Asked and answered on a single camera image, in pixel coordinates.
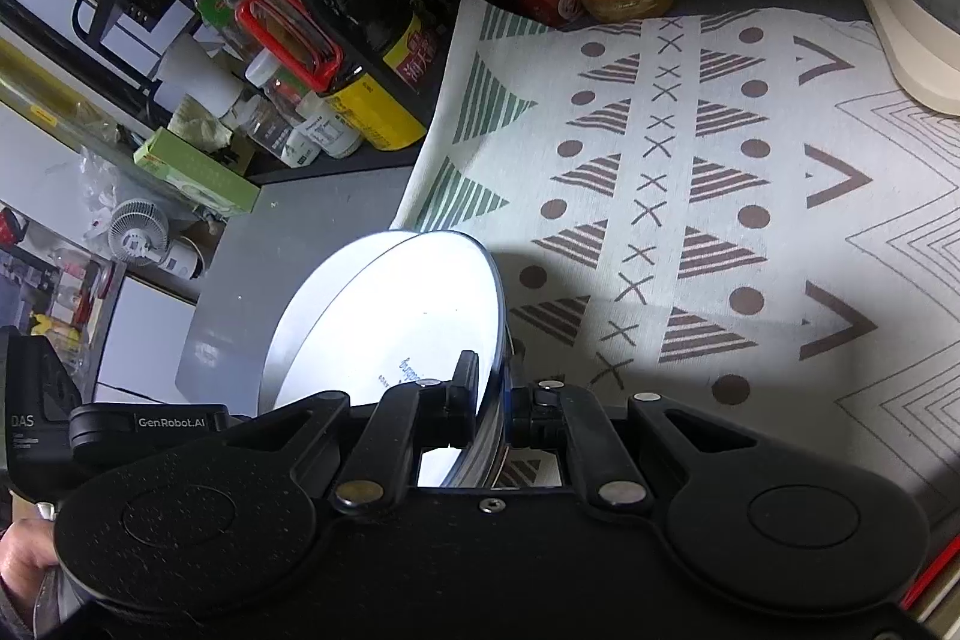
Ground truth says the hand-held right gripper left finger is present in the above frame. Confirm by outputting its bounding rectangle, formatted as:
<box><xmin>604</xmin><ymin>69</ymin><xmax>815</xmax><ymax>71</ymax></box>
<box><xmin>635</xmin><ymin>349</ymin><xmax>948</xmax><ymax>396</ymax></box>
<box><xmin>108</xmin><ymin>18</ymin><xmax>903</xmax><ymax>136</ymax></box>
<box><xmin>221</xmin><ymin>351</ymin><xmax>481</xmax><ymax>515</ymax></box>

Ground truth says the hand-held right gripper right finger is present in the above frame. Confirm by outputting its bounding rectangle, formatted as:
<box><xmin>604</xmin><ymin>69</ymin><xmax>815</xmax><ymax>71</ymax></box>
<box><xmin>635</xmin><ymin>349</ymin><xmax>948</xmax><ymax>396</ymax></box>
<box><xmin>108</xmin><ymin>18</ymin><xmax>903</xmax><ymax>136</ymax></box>
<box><xmin>508</xmin><ymin>377</ymin><xmax>796</xmax><ymax>513</ymax></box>

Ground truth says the white plate with blue print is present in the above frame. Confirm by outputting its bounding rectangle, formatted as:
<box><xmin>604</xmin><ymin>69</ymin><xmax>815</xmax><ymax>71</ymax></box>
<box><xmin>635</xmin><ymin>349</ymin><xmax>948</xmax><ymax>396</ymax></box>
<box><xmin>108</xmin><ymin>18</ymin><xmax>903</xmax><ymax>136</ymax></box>
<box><xmin>270</xmin><ymin>231</ymin><xmax>518</xmax><ymax>489</ymax></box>
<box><xmin>257</xmin><ymin>230</ymin><xmax>421</xmax><ymax>416</ymax></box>

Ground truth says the person's left hand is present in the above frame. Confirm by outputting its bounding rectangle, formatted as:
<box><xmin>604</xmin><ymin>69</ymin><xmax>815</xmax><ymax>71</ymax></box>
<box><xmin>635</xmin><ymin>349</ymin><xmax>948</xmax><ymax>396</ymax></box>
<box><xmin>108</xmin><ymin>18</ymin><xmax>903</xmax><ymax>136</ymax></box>
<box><xmin>0</xmin><ymin>518</ymin><xmax>59</xmax><ymax>611</ymax></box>

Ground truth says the small white fan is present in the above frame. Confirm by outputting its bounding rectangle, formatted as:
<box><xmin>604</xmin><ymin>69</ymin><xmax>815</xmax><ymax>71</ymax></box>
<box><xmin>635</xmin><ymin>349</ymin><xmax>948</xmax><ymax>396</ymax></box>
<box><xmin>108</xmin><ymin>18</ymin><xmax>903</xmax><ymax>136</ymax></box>
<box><xmin>107</xmin><ymin>199</ymin><xmax>205</xmax><ymax>281</ymax></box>

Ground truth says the green box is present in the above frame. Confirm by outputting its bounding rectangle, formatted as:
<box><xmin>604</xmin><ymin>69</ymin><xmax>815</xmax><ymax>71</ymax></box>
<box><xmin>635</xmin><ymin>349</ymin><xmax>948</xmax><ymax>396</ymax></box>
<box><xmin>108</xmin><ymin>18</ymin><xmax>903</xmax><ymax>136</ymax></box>
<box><xmin>133</xmin><ymin>128</ymin><xmax>261</xmax><ymax>217</ymax></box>

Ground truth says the small labelled bottle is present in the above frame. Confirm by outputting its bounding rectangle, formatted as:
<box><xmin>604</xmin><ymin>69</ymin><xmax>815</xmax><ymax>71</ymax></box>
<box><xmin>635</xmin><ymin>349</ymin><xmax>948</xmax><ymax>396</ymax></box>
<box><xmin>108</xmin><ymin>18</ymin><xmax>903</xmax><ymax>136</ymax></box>
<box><xmin>283</xmin><ymin>98</ymin><xmax>366</xmax><ymax>169</ymax></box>

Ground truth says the patterned tablecloth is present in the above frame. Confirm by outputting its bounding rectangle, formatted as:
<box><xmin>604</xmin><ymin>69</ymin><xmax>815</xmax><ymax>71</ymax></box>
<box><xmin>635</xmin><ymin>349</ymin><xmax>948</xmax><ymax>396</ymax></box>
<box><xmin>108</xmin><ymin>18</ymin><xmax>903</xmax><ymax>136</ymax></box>
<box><xmin>390</xmin><ymin>0</ymin><xmax>960</xmax><ymax>513</ymax></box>

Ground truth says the white cup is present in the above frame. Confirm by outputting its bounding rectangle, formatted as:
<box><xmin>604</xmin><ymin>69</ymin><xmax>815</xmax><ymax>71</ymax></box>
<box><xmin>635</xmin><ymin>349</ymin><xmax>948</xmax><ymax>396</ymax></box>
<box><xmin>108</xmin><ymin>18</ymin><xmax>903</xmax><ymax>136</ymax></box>
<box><xmin>154</xmin><ymin>34</ymin><xmax>245</xmax><ymax>116</ymax></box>

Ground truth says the clear jar with white lid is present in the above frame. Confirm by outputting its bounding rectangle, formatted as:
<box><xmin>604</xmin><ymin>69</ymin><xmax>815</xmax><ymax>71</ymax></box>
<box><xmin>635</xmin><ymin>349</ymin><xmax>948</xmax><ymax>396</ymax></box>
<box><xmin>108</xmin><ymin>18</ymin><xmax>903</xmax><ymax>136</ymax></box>
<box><xmin>244</xmin><ymin>49</ymin><xmax>308</xmax><ymax>120</ymax></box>

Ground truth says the cream kettle base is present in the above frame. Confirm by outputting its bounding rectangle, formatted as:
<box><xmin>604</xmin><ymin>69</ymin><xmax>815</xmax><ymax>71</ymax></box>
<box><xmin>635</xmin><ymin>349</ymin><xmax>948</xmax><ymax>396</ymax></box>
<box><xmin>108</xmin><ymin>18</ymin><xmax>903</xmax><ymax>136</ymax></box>
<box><xmin>853</xmin><ymin>0</ymin><xmax>960</xmax><ymax>120</ymax></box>

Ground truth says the dark bottle with red handle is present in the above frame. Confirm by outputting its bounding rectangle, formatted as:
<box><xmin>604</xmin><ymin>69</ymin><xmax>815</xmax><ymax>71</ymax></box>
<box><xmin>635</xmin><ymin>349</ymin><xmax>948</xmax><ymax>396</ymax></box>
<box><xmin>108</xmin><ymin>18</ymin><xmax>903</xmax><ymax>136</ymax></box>
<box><xmin>234</xmin><ymin>0</ymin><xmax>430</xmax><ymax>154</ymax></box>

